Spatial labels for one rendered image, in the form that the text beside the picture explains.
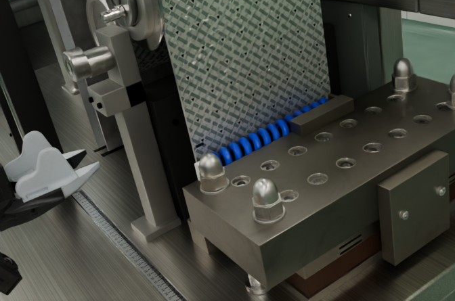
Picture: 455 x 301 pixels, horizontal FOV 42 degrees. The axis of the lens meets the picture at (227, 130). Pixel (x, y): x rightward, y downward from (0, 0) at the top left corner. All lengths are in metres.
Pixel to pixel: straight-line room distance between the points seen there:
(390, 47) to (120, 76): 0.57
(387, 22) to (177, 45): 0.53
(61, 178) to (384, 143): 0.38
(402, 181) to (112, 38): 0.39
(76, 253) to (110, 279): 0.09
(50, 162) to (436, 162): 0.43
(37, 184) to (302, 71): 0.39
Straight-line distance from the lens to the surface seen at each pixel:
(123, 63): 0.76
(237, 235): 0.64
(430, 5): 0.82
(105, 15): 0.71
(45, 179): 0.66
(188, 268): 0.81
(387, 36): 1.14
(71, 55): 0.75
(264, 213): 0.63
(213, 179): 0.69
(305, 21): 0.82
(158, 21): 0.69
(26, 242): 0.98
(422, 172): 0.72
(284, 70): 0.81
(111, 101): 0.77
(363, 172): 0.70
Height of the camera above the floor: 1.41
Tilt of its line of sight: 27 degrees down
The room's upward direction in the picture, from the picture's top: 12 degrees counter-clockwise
